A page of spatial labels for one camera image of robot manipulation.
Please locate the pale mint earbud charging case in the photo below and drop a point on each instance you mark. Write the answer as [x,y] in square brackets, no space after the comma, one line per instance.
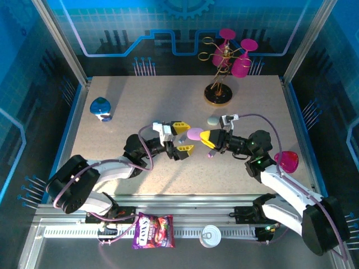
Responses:
[212,120]

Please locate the purple earbud charging case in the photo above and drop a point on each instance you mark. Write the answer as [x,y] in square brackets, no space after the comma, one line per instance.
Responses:
[194,134]

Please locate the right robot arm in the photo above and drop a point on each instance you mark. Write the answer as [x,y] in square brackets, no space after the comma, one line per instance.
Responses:
[289,190]

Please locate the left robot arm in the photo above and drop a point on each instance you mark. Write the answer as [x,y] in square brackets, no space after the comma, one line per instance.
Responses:
[112,168]

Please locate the pink plastic cup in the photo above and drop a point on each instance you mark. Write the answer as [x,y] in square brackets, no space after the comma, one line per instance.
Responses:
[289,161]

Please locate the blue figurine on white base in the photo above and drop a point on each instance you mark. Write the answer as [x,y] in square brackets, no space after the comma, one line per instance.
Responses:
[99,106]

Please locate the pink wine glass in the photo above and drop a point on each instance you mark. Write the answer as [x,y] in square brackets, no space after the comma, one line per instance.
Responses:
[218,57]
[239,68]

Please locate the purple candy bag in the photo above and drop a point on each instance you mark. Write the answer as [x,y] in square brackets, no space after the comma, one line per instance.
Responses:
[152,231]

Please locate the silver tin can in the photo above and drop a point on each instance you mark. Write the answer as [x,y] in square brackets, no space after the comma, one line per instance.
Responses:
[210,236]

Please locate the small circuit board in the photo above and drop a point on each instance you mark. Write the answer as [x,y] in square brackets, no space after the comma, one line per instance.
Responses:
[266,232]
[108,231]

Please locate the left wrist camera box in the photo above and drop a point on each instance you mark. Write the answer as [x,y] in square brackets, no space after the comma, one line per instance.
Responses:
[165,131]

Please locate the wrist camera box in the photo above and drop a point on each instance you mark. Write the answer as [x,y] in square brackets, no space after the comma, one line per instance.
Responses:
[165,131]
[225,121]

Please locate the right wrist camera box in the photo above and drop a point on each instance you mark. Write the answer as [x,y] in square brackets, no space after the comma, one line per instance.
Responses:
[225,121]

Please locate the aluminium enclosure frame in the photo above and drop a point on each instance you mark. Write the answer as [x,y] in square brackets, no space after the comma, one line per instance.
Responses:
[182,208]

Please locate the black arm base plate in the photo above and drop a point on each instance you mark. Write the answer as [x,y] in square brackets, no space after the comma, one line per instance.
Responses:
[244,214]
[126,215]

